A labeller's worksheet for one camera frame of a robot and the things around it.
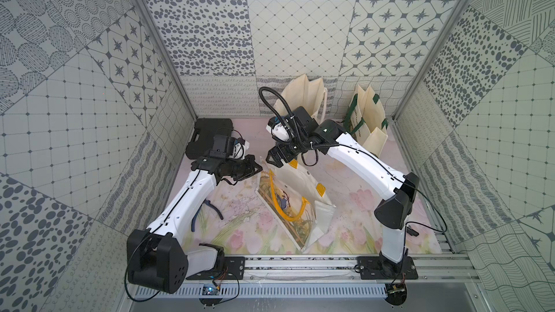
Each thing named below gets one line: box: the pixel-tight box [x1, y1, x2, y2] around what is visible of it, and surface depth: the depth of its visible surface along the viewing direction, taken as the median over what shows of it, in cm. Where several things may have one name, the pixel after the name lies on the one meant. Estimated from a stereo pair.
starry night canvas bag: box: [273, 73, 328, 125], surface depth 103 cm
